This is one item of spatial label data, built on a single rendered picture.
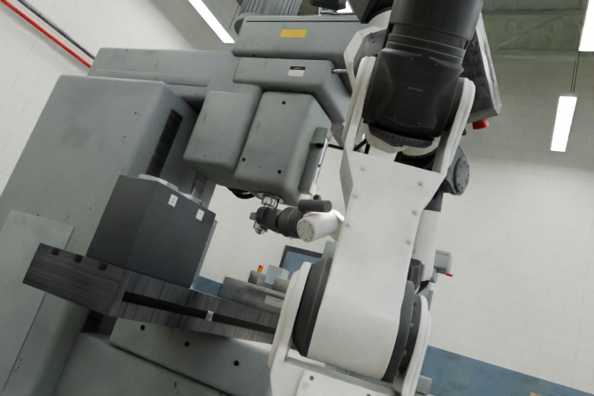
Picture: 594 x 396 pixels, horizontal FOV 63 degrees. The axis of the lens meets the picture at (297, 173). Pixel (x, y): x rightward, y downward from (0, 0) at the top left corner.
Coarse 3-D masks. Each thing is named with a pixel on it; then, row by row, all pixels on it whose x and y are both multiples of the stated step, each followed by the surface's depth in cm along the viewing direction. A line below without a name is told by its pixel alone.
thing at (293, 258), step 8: (288, 248) 857; (296, 248) 851; (288, 256) 849; (296, 256) 844; (304, 256) 838; (312, 256) 835; (320, 256) 829; (280, 264) 851; (288, 264) 844; (296, 264) 838; (312, 264) 827
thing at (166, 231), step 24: (120, 192) 104; (144, 192) 101; (168, 192) 103; (120, 216) 101; (144, 216) 99; (168, 216) 104; (192, 216) 111; (96, 240) 101; (120, 240) 99; (144, 240) 99; (168, 240) 105; (192, 240) 112; (120, 264) 96; (144, 264) 100; (168, 264) 106; (192, 264) 113
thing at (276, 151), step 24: (264, 96) 152; (288, 96) 148; (312, 96) 146; (264, 120) 148; (288, 120) 145; (312, 120) 146; (264, 144) 145; (288, 144) 141; (240, 168) 145; (264, 168) 141; (288, 168) 139; (288, 192) 141
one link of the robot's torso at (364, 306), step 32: (352, 96) 75; (352, 128) 75; (352, 160) 73; (384, 160) 73; (448, 160) 73; (352, 192) 71; (384, 192) 71; (416, 192) 71; (352, 224) 69; (384, 224) 69; (416, 224) 69; (352, 256) 67; (384, 256) 67; (320, 288) 64; (352, 288) 64; (384, 288) 65; (320, 320) 63; (352, 320) 62; (384, 320) 62; (416, 320) 64; (320, 352) 64; (352, 352) 63; (384, 352) 62
